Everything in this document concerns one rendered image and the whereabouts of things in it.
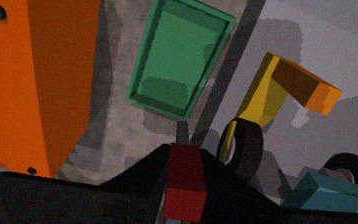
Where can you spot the green tray floor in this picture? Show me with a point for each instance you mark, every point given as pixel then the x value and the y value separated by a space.
pixel 180 43

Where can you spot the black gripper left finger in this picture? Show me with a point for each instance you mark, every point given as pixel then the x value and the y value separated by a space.
pixel 132 197

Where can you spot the green tray rim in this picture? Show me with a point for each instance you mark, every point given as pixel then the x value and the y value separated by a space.
pixel 162 107

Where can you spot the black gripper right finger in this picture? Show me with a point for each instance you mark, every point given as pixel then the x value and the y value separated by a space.
pixel 231 200

